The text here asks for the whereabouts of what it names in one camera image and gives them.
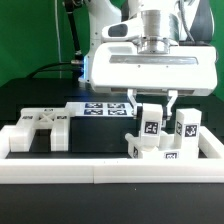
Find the white U-shaped fence frame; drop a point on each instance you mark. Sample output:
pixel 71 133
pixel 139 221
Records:
pixel 44 171

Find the white chair seat part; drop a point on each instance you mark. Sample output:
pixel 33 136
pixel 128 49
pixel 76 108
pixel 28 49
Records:
pixel 167 149

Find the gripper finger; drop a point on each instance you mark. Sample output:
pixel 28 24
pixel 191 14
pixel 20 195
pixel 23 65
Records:
pixel 172 96
pixel 136 107

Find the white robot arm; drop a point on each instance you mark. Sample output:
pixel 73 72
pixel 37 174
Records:
pixel 191 21

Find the white marker sheet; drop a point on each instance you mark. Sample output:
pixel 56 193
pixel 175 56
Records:
pixel 99 109

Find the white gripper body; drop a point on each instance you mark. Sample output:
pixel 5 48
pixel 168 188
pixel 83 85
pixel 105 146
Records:
pixel 135 55

